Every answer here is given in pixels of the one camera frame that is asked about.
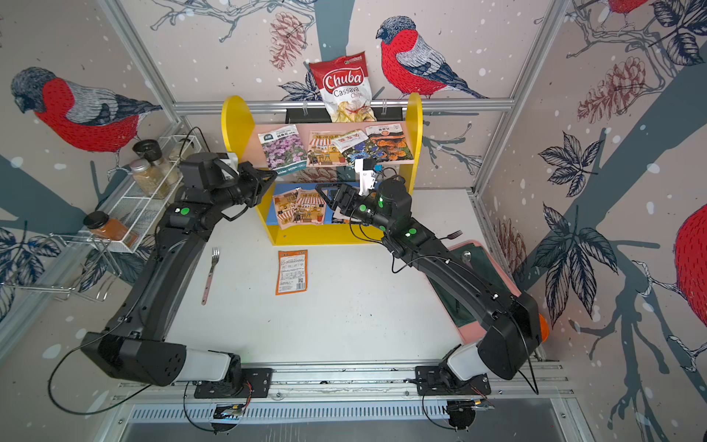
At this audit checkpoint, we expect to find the black plastic fork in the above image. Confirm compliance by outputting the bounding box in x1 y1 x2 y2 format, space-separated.
445 230 463 239

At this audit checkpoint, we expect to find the black lid spice jar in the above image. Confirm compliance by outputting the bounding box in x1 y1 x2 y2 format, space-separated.
133 139 180 185

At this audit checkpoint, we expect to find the orange white seed bag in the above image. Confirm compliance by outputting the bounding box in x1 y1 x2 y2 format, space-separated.
275 250 307 296

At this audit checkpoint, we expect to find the yellow two-tier shelf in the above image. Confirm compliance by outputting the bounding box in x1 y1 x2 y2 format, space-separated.
221 93 423 247

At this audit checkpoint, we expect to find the red Chuba chips bag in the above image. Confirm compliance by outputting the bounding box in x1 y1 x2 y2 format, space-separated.
309 53 376 123

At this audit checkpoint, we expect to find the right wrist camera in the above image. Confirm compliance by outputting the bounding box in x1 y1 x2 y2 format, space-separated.
353 158 382 196

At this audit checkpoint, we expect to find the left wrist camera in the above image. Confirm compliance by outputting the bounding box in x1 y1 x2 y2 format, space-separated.
219 152 239 173

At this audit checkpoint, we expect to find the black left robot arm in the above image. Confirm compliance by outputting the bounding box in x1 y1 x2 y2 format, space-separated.
80 152 277 392

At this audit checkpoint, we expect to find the purple flower seed bag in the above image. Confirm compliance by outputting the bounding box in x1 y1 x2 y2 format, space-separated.
258 124 307 176

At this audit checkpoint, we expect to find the market stall bag lower left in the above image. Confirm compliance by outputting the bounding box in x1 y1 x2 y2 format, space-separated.
272 188 301 229

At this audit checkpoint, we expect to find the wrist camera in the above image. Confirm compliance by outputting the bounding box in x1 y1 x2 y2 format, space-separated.
353 158 382 196
219 152 239 173

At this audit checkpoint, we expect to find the black wall bracket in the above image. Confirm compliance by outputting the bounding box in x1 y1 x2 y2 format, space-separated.
285 107 405 124

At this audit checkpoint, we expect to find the pink tray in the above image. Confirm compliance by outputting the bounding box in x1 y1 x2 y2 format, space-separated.
446 241 521 344

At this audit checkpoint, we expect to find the silver lid spice jar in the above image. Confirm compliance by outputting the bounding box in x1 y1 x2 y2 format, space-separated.
129 158 169 200

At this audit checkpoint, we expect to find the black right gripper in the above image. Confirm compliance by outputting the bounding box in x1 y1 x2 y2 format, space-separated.
315 186 396 238

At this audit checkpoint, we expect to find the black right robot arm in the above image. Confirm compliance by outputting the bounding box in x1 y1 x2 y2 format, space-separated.
316 179 542 380

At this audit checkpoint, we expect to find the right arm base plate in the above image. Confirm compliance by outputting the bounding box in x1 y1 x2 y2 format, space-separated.
412 366 492 397

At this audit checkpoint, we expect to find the orange flower seed bag top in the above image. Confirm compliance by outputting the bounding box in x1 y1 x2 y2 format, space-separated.
365 123 414 162

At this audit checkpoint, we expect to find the orange sauce jar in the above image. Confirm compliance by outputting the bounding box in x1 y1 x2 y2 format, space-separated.
83 211 138 247

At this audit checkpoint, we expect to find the clear spice jar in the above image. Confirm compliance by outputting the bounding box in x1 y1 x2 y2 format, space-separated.
168 137 193 163

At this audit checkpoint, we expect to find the silver fork pink handle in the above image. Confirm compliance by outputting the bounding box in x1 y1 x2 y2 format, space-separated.
201 247 220 306

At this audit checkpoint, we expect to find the white wire spice rack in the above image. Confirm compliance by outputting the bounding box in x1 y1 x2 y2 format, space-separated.
84 134 203 253

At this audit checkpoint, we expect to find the chrome wire hook rack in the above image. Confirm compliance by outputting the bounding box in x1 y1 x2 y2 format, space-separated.
1 229 123 306

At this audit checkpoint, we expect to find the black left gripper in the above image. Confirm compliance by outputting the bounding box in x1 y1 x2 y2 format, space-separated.
211 161 278 213

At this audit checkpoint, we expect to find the market stall seed bag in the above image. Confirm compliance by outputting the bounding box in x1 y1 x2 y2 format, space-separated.
307 132 346 168

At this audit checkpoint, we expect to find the blue flower seed bag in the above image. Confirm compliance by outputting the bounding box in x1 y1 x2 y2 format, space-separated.
331 130 380 166

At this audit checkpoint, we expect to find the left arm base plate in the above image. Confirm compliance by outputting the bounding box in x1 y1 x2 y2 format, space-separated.
193 368 274 400

